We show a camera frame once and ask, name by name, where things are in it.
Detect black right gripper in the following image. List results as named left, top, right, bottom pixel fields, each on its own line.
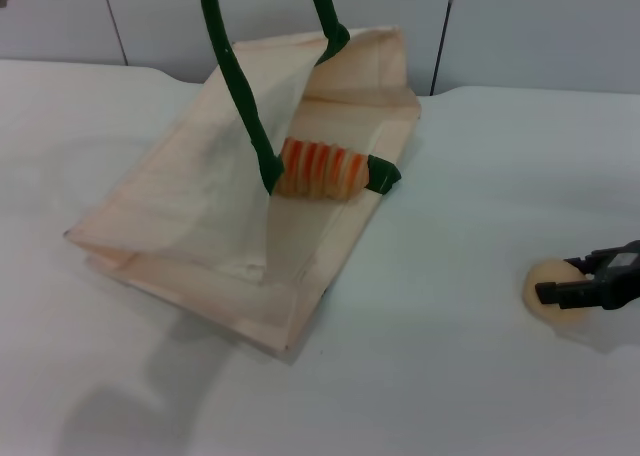
left=534, top=239, right=640, bottom=312

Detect round egg yolk pastry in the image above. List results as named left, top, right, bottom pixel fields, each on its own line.
left=522, top=258, right=594, bottom=325

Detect orange striped long bread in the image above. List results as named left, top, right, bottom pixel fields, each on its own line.
left=273, top=136, right=374, bottom=202

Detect cream tote bag green handles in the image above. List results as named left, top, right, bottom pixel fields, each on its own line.
left=63, top=0, right=421, bottom=362

